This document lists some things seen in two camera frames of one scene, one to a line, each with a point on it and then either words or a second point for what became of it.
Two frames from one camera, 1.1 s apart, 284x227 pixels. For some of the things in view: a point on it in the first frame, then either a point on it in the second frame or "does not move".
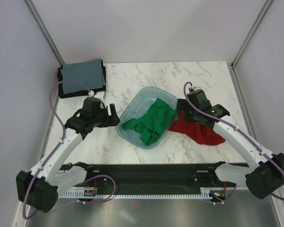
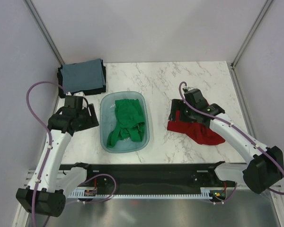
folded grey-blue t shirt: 90,74 does not move
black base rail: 146,176 does not move
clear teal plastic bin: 140,106 -> 108,122
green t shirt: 150,125 -> 131,120
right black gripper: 181,105 does not move
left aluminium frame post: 44,30 does not move
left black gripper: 112,120 -> 91,122
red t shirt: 202,133 does not move
